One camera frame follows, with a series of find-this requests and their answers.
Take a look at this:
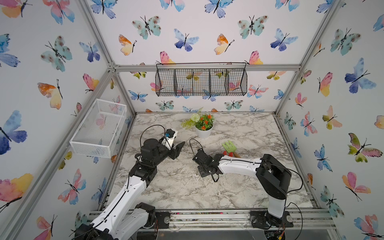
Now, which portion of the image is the black wire wall basket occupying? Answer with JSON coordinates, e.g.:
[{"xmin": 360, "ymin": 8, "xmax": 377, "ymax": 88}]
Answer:
[{"xmin": 153, "ymin": 63, "xmax": 248, "ymax": 97}]

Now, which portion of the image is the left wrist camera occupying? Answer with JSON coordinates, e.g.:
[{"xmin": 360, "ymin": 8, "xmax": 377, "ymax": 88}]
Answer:
[{"xmin": 162, "ymin": 129, "xmax": 178, "ymax": 150}]

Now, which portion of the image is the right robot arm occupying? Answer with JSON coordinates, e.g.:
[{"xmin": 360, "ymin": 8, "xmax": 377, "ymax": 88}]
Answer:
[{"xmin": 193, "ymin": 149, "xmax": 294, "ymax": 230}]

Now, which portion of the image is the green garden fork wooden handle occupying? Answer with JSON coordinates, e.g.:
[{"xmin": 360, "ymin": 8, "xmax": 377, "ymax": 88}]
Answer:
[{"xmin": 222, "ymin": 141, "xmax": 241, "ymax": 158}]

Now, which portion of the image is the white pot with flowers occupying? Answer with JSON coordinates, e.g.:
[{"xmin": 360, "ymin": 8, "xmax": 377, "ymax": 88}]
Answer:
[{"xmin": 181, "ymin": 108, "xmax": 215, "ymax": 139}]

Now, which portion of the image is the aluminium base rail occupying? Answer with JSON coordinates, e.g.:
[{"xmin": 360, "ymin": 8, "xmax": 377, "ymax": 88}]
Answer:
[{"xmin": 156, "ymin": 209, "xmax": 336, "ymax": 232}]

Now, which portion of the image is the white mesh wall basket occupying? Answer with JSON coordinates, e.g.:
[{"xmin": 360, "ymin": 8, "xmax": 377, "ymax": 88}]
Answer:
[{"xmin": 70, "ymin": 99, "xmax": 127, "ymax": 158}]

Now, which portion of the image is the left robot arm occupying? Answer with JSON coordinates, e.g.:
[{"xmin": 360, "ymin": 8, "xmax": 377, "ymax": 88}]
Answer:
[{"xmin": 73, "ymin": 137, "xmax": 185, "ymax": 240}]

